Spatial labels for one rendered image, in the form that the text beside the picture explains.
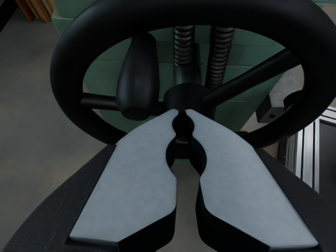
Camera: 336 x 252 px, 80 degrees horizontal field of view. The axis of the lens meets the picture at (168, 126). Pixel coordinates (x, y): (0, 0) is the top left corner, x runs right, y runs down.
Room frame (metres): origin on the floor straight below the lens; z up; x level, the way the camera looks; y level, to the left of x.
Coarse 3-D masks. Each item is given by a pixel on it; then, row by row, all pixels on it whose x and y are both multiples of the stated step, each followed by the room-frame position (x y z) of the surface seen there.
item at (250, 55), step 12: (60, 24) 0.30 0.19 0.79; (108, 48) 0.30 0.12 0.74; (120, 48) 0.30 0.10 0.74; (156, 48) 0.30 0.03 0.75; (168, 48) 0.30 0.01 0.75; (204, 48) 0.30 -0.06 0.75; (240, 48) 0.30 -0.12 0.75; (252, 48) 0.30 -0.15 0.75; (264, 48) 0.30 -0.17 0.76; (276, 48) 0.30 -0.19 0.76; (168, 60) 0.30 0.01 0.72; (204, 60) 0.30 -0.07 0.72; (228, 60) 0.30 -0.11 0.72; (240, 60) 0.30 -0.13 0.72; (252, 60) 0.30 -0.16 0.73
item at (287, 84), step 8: (288, 72) 0.38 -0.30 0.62; (280, 80) 0.35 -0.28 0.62; (288, 80) 0.35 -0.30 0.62; (272, 88) 0.32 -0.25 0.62; (280, 88) 0.32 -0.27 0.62; (288, 88) 0.33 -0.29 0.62; (296, 88) 0.33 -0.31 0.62; (272, 96) 0.30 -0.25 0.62; (280, 96) 0.30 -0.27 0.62; (264, 104) 0.29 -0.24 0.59; (272, 104) 0.28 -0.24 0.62; (280, 104) 0.28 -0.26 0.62; (256, 112) 0.30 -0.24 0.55; (264, 112) 0.27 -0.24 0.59; (272, 112) 0.27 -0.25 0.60; (280, 112) 0.27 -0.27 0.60; (264, 120) 0.27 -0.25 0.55; (272, 120) 0.27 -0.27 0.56
